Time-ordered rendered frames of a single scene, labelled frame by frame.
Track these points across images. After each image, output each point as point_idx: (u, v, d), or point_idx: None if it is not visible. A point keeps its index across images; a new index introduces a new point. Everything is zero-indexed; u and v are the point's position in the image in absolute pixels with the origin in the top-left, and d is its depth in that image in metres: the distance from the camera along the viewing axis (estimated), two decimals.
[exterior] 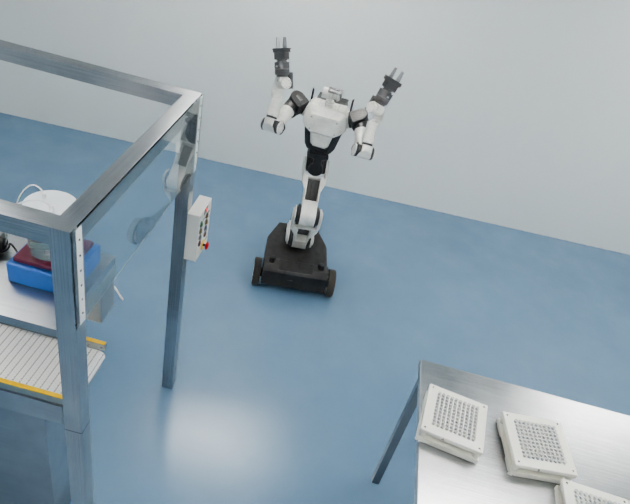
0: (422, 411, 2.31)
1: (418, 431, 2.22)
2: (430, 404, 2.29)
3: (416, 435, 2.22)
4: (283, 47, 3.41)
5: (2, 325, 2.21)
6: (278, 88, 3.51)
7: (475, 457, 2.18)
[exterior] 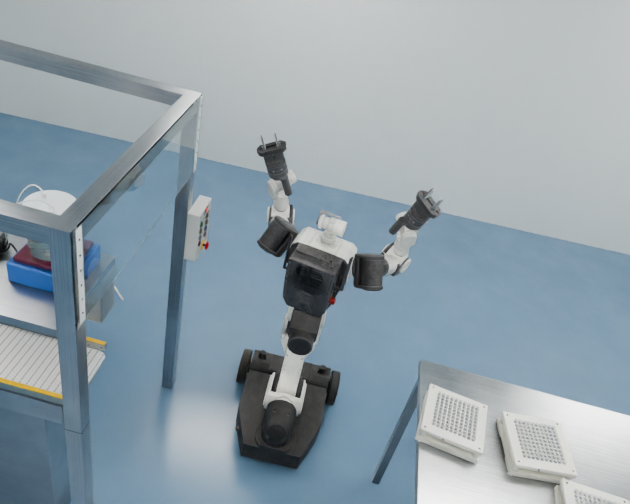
0: (422, 411, 2.31)
1: (418, 431, 2.22)
2: (430, 404, 2.29)
3: (416, 435, 2.22)
4: (428, 197, 2.31)
5: (2, 325, 2.21)
6: None
7: (475, 457, 2.18)
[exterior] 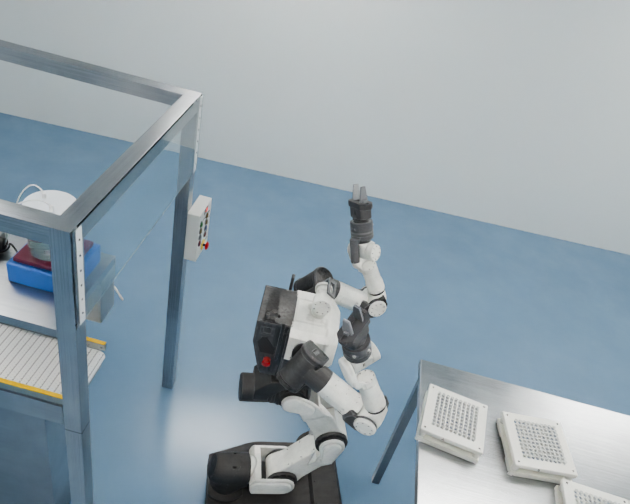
0: (422, 411, 2.31)
1: (418, 431, 2.22)
2: (430, 404, 2.29)
3: (416, 435, 2.22)
4: (359, 319, 1.65)
5: (2, 325, 2.21)
6: None
7: (475, 457, 2.18)
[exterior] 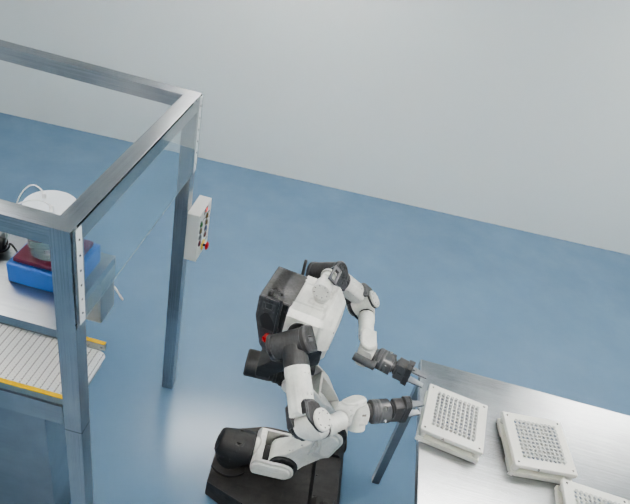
0: (422, 411, 2.31)
1: (418, 431, 2.22)
2: (430, 404, 2.29)
3: (416, 435, 2.22)
4: None
5: (2, 325, 2.21)
6: None
7: (475, 457, 2.18)
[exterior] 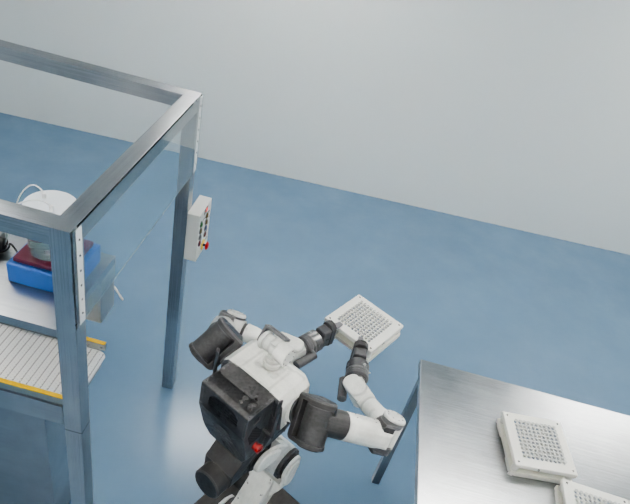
0: (344, 341, 2.37)
1: (366, 356, 2.32)
2: (348, 330, 2.36)
3: (366, 360, 2.32)
4: None
5: (2, 325, 2.21)
6: None
7: (398, 333, 2.47)
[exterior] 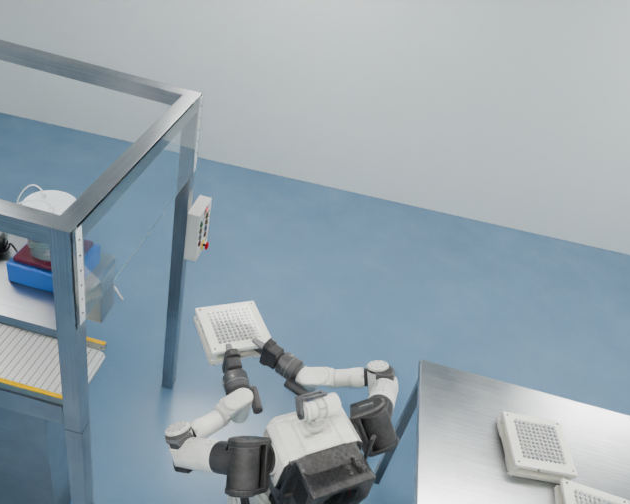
0: (241, 355, 2.19)
1: None
2: (238, 344, 2.18)
3: None
4: None
5: (2, 325, 2.21)
6: None
7: None
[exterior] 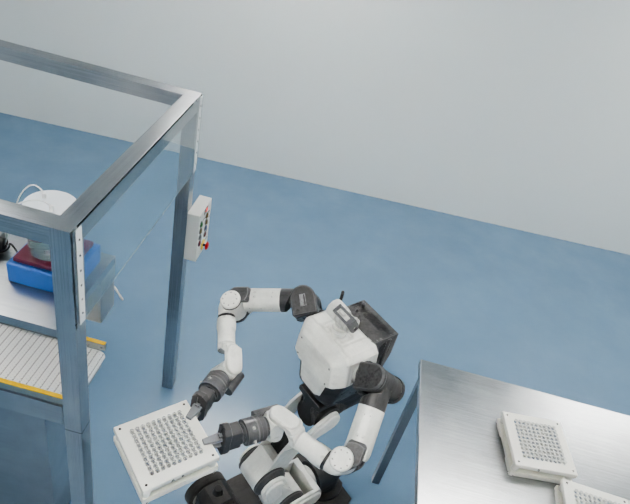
0: None
1: None
2: (198, 432, 1.84)
3: None
4: None
5: (2, 325, 2.21)
6: None
7: None
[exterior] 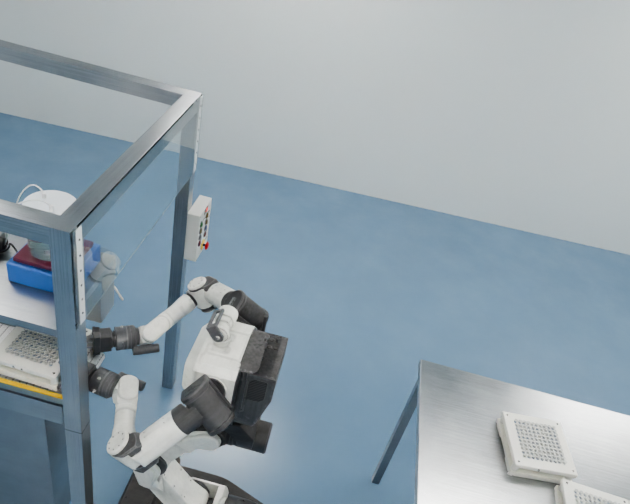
0: None
1: None
2: None
3: None
4: (91, 342, 2.12)
5: (2, 325, 2.21)
6: None
7: None
